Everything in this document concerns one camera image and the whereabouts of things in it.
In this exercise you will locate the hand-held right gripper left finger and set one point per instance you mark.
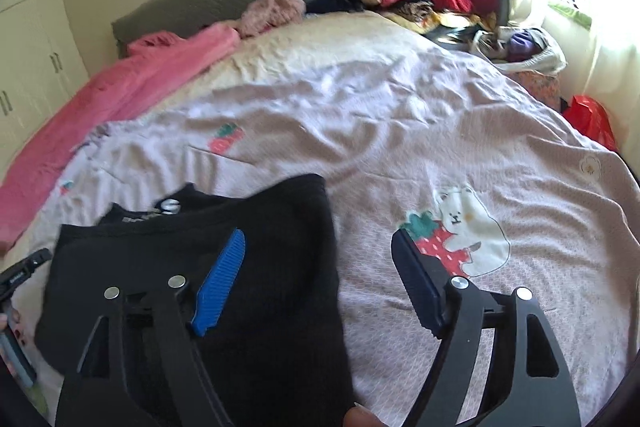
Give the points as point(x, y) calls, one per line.
point(220, 287)

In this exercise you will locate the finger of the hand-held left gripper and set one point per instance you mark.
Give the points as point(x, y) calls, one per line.
point(22, 273)

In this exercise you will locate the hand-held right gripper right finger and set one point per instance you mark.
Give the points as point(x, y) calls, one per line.
point(420, 289)

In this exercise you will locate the black sweatshirt with orange cuff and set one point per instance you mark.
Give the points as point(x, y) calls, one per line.
point(280, 257)

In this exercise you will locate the person's left hand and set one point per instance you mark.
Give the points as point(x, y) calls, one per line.
point(14, 329)

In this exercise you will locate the person's right hand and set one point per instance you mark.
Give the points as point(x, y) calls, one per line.
point(361, 416)

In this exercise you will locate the lilac strawberry printed blanket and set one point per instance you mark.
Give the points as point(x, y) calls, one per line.
point(400, 132)

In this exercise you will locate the pink fleece blanket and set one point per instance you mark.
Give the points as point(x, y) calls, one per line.
point(100, 107)

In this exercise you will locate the white wardrobe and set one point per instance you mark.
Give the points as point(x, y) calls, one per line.
point(30, 47)

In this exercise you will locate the floral cloth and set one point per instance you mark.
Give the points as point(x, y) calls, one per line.
point(545, 89)

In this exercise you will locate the red plastic bag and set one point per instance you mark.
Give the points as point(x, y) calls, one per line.
point(592, 122)

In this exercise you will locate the purple cloth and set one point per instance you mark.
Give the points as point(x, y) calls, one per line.
point(522, 46)

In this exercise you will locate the beige bed sheet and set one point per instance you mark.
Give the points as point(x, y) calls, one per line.
point(325, 42)

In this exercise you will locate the white bag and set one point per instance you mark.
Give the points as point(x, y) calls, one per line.
point(552, 54)

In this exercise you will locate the pink knitted cloth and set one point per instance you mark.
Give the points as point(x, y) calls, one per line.
point(272, 12)

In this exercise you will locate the navy cloth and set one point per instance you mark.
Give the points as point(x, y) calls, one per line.
point(332, 3)

